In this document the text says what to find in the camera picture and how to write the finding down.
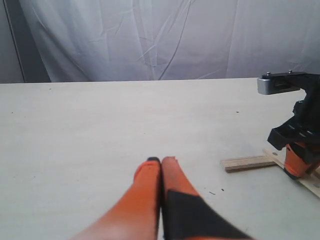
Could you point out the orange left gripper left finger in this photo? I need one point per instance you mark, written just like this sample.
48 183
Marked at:
136 215

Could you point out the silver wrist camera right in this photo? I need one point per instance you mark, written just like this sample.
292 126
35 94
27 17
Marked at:
277 83

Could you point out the white backdrop curtain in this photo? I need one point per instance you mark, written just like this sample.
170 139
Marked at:
137 40

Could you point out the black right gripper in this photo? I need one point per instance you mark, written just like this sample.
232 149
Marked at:
300 135

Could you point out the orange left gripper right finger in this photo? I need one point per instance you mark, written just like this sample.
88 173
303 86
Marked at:
185 214

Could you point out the horizontal wooden stick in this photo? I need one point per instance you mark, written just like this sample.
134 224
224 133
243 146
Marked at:
246 163

